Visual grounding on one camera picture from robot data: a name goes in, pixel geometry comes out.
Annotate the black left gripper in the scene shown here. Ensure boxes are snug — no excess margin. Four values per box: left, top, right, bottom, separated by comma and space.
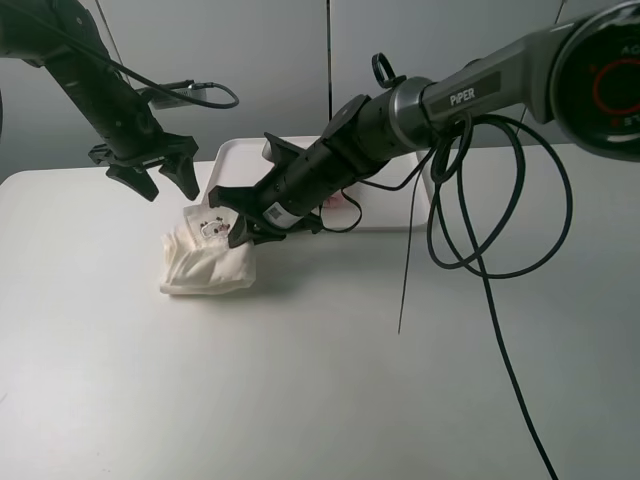
59, 74, 199, 201

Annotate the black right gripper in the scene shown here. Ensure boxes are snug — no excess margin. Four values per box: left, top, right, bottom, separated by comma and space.
208, 139, 350, 249

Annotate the cream white towel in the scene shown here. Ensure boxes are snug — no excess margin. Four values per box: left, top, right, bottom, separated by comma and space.
159, 204, 256, 296

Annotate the pink towel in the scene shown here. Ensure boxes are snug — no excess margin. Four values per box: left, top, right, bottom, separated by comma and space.
323, 192, 346, 209

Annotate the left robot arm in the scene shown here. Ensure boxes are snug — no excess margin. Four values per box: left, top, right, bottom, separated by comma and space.
1, 1, 200, 201

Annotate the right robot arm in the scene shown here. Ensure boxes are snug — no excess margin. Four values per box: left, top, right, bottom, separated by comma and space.
208, 1, 639, 247

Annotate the white rectangular plastic tray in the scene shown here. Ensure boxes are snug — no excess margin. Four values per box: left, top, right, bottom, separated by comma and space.
206, 137, 431, 231

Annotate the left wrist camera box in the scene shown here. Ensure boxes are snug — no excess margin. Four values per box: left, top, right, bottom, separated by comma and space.
137, 79, 209, 110

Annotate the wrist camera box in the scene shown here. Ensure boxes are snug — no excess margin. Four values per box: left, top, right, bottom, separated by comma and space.
137, 79, 209, 110
262, 133, 305, 166

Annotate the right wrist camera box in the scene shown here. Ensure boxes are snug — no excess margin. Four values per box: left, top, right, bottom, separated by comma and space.
262, 133, 305, 166

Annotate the black left camera cable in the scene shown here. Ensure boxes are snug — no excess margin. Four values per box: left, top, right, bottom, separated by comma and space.
29, 9, 240, 110

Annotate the thin black right cable tie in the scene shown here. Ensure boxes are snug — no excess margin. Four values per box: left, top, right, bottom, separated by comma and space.
397, 175, 420, 335

